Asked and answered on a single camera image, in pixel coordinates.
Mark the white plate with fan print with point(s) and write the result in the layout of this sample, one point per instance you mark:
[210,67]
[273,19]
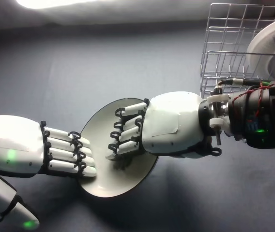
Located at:
[268,41]
[118,178]

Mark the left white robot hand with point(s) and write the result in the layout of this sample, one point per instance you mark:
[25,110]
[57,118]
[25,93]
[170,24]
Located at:
[9,145]

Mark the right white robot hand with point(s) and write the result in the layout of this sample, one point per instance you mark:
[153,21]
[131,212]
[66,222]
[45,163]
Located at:
[173,120]

